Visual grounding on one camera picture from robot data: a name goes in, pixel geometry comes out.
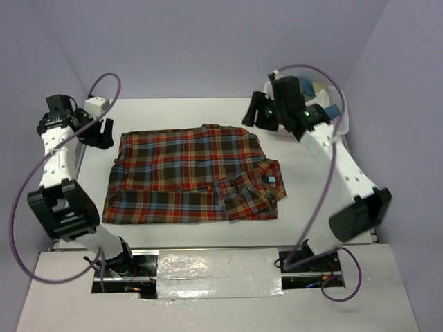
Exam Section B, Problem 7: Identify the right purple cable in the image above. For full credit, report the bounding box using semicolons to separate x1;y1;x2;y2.
276;64;363;302

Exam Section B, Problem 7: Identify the white plastic basket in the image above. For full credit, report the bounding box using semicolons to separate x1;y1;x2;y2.
264;79;350;136

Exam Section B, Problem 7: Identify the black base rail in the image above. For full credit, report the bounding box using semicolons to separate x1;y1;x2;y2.
91;248;345;299

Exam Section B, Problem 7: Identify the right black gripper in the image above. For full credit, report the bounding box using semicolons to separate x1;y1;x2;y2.
239;91;284;131

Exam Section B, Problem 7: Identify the purple cable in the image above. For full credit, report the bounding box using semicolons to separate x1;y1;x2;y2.
8;72;122;293
276;64;363;302

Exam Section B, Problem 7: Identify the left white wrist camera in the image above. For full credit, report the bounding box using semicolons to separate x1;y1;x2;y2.
83;96;110;118

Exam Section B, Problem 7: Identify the silver foil cover plate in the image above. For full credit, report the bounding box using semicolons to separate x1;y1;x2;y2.
156;248;284;299

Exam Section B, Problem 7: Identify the red brown plaid shirt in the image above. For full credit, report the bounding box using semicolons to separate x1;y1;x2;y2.
102;124;286;225

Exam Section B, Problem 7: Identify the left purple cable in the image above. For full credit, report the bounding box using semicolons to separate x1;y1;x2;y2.
8;72;122;293

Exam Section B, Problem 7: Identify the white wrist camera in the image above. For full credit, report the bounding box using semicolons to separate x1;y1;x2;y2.
83;96;110;118
267;70;282;83

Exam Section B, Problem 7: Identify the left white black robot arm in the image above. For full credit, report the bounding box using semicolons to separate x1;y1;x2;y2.
27;95;136;277

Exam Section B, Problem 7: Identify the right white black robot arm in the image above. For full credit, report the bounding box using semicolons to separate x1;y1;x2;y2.
242;73;392;270

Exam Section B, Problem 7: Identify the blue beige checked cloth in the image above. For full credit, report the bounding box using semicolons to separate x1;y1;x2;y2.
299;77;341;120

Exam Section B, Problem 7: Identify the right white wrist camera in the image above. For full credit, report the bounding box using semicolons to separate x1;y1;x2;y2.
267;70;282;83

